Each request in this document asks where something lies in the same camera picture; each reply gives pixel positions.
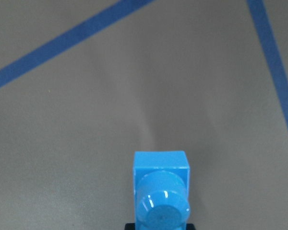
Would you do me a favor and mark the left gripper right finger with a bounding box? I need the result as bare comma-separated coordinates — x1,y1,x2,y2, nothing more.
186,223,196,230

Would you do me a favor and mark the long blue studded block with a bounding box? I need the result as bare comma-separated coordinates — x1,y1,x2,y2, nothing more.
133,150,191,230

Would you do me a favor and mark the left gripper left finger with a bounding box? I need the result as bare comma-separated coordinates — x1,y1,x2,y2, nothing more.
124,223,136,230

